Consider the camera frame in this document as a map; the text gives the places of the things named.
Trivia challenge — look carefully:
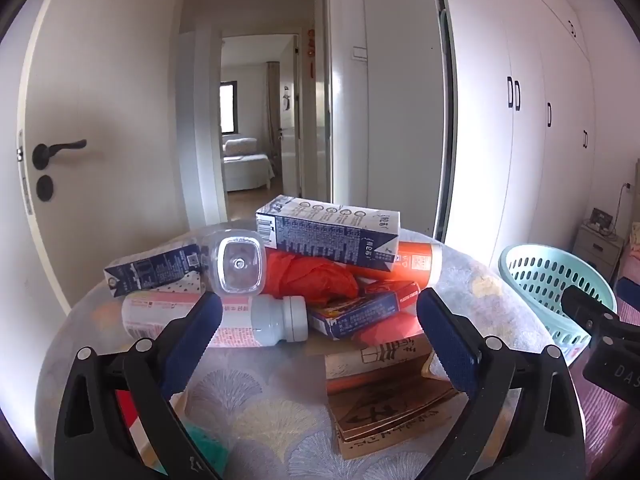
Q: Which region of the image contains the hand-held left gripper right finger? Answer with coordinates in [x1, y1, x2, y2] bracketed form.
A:
[417, 287, 587, 480]

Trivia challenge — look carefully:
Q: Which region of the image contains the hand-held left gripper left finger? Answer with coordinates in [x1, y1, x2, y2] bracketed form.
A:
[54, 290, 236, 480]

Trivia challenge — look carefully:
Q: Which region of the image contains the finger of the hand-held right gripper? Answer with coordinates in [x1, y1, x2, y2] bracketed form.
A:
[561, 285, 640, 343]

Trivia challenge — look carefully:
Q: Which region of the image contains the pink label white bottle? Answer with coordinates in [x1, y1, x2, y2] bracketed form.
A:
[121, 292, 308, 349]

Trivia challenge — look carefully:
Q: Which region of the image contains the teal plastic basket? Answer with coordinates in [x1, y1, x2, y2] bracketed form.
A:
[498, 244, 619, 362]

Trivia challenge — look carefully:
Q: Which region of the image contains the clear plastic bottle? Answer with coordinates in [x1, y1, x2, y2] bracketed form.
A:
[194, 226, 266, 296]

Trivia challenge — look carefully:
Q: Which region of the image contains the small navy milk carton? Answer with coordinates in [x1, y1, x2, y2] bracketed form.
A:
[103, 242, 208, 299]

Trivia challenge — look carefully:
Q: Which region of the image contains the brown cardboard box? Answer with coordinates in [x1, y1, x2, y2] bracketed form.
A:
[325, 319, 472, 461]

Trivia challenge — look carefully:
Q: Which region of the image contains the red blue cardboard box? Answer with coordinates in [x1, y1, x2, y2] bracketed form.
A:
[306, 280, 421, 340]

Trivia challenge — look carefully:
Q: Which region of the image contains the orange paper cup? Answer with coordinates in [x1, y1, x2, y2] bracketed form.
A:
[350, 240, 444, 289]

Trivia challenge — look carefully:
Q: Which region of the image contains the orange plastic bag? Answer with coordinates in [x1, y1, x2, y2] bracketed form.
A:
[262, 250, 361, 307]

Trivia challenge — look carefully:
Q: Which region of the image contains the large blue white milk carton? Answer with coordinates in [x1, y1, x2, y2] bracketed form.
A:
[255, 195, 402, 273]

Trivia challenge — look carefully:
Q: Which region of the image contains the dotted white packet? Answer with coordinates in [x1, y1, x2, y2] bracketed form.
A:
[149, 275, 206, 297]

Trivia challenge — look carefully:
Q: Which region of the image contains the white nightstand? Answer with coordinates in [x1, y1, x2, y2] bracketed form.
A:
[572, 222, 626, 282]

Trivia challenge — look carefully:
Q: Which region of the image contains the pink blanket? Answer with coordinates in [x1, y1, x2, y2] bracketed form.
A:
[570, 220, 640, 480]

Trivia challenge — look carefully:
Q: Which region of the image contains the red packet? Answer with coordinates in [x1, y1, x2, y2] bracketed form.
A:
[114, 387, 169, 474]

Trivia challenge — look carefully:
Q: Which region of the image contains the green packet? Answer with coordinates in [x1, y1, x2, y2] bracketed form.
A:
[179, 422, 231, 477]

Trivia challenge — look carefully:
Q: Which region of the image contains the white bed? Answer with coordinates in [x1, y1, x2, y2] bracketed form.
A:
[222, 137, 276, 192]

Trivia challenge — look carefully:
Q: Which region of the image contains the dark framed window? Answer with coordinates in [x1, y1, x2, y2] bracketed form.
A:
[219, 80, 239, 135]

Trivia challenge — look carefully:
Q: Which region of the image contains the beige curtain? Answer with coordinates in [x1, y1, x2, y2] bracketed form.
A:
[266, 61, 282, 159]

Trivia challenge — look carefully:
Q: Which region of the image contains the white sliding door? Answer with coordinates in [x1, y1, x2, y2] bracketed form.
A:
[327, 0, 459, 242]

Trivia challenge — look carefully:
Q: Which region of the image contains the white room door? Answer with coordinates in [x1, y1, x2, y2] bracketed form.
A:
[16, 0, 197, 313]

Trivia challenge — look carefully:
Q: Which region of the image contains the white wardrobe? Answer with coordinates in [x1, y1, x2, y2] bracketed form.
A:
[440, 0, 618, 263]

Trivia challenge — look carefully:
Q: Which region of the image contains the black door handle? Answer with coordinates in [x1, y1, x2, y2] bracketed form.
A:
[32, 139, 88, 170]

